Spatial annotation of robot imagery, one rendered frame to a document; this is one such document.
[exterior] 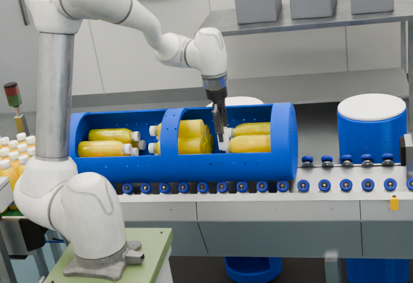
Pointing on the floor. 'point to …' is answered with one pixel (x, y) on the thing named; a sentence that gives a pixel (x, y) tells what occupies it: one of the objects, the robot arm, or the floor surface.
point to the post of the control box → (7, 274)
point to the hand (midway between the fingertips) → (223, 139)
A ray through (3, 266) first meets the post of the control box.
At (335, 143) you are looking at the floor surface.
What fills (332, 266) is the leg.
